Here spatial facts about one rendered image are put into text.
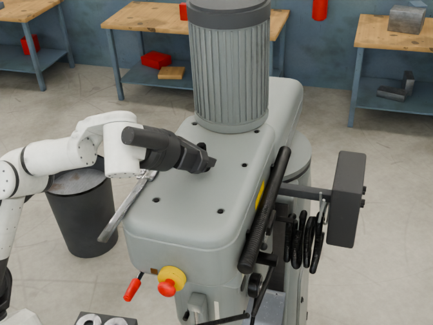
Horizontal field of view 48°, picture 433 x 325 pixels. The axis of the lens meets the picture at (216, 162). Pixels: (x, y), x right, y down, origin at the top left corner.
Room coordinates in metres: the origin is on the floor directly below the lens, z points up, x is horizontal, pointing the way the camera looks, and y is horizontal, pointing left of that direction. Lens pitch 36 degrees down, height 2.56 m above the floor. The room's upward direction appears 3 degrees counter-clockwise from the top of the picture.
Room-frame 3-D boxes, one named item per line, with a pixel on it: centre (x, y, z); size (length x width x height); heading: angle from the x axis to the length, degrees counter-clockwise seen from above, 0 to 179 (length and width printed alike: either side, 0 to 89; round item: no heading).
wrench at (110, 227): (0.81, 0.19, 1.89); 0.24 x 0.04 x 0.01; 161
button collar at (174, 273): (0.70, 0.11, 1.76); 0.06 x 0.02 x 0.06; 71
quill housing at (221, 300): (0.93, 0.03, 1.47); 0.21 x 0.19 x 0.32; 71
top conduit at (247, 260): (0.91, -0.12, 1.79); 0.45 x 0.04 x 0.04; 161
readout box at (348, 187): (1.09, -0.38, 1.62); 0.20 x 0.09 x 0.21; 161
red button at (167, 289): (0.68, 0.12, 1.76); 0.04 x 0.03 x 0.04; 71
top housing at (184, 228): (0.94, 0.03, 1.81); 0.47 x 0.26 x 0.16; 161
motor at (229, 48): (1.16, -0.05, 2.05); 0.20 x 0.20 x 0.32
